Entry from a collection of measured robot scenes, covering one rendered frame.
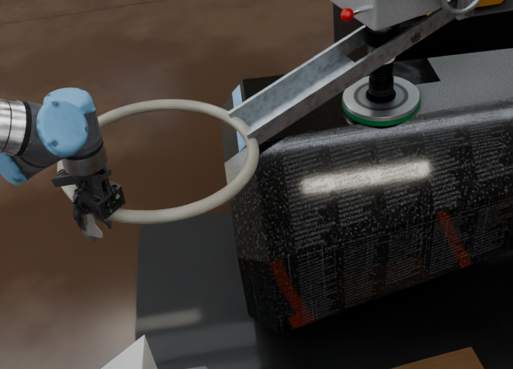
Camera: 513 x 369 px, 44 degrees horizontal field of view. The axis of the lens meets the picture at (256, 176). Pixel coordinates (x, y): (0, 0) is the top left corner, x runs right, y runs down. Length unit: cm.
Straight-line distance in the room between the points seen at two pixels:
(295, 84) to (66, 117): 79
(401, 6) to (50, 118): 88
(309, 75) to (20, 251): 160
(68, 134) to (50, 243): 178
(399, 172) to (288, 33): 227
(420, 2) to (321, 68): 31
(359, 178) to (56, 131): 93
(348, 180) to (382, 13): 47
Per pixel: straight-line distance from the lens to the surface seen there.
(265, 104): 168
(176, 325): 233
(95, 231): 143
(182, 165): 298
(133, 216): 138
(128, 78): 373
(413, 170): 177
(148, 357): 102
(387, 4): 154
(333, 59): 173
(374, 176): 175
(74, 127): 107
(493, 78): 197
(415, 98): 181
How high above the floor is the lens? 185
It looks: 41 degrees down
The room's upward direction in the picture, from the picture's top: 8 degrees counter-clockwise
